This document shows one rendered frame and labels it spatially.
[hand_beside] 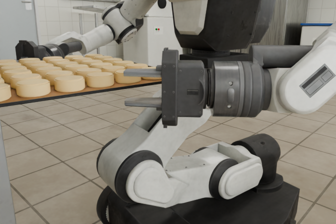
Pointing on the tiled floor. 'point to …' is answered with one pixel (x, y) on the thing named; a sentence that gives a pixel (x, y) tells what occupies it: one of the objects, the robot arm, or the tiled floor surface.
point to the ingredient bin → (312, 32)
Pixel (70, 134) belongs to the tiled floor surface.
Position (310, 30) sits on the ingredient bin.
